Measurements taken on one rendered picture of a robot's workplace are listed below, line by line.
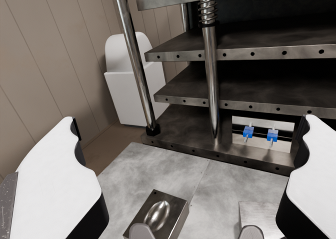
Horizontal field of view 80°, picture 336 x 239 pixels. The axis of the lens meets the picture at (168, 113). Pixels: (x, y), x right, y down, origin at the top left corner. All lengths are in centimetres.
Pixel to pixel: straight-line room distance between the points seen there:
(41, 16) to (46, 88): 76
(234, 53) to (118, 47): 185
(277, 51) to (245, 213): 60
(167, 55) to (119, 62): 159
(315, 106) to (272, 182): 36
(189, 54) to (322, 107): 60
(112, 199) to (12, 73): 181
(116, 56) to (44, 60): 77
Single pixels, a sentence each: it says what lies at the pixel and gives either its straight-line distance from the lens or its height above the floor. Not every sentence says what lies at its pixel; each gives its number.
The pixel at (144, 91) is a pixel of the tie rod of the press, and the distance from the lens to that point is 116.
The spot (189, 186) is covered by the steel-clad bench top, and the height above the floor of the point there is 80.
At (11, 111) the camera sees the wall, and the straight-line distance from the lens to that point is 249.
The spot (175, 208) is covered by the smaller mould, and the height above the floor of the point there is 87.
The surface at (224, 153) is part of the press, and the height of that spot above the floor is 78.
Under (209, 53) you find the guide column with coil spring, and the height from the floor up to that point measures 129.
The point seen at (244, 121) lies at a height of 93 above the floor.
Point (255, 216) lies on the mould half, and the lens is 73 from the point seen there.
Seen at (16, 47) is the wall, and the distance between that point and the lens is 252.
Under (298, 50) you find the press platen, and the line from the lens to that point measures 93.
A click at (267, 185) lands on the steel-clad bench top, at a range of 96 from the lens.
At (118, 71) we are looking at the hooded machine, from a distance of 265.
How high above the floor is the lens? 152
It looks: 29 degrees down
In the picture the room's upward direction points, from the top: 11 degrees counter-clockwise
